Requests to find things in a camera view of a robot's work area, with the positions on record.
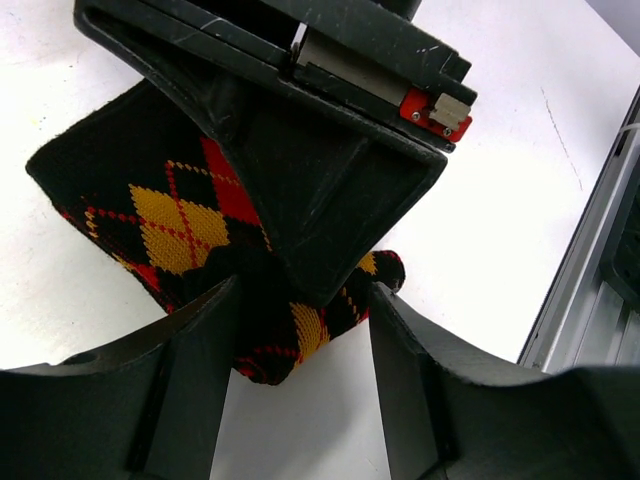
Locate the red yellow argyle sock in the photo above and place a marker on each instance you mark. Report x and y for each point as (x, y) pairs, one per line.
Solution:
(141, 181)

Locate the aluminium front rail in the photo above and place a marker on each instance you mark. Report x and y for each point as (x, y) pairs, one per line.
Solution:
(583, 320)

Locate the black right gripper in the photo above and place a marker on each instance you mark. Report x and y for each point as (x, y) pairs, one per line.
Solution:
(322, 129)

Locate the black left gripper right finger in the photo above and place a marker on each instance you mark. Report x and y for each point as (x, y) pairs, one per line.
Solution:
(453, 411)

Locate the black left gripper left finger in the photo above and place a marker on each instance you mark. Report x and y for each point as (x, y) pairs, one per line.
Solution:
(145, 406)

